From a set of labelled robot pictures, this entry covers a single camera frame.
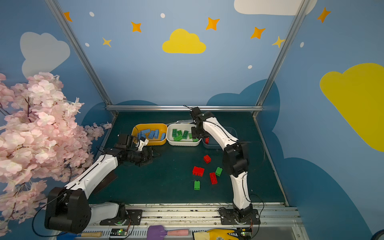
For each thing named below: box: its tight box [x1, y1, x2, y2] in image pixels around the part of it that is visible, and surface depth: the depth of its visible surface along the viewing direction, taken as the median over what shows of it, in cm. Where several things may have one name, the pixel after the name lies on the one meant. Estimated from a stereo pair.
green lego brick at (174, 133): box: [172, 128, 178, 138], surface depth 109 cm
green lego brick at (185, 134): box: [182, 130, 189, 140], surface depth 109 cm
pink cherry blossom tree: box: [0, 72, 112, 237], surface depth 48 cm
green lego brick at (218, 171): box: [215, 167, 223, 177], surface depth 90 cm
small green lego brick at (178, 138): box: [173, 133, 183, 142], surface depth 106 cm
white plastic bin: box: [166, 123, 202, 147], surface depth 107 cm
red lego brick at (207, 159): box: [203, 154, 212, 164], surface depth 96 cm
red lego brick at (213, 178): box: [209, 172, 218, 185], surface depth 88 cm
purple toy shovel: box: [146, 225, 190, 240], surface depth 71 cm
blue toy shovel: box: [56, 232, 103, 240], surface depth 69 cm
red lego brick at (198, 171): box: [192, 166, 205, 177], surface depth 90 cm
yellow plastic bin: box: [131, 123, 168, 146], surface depth 109 cm
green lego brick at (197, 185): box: [194, 180, 200, 191], surface depth 84 cm
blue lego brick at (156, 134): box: [153, 129, 160, 139], surface depth 109 cm
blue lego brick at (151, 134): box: [148, 130, 156, 140], surface depth 109 cm
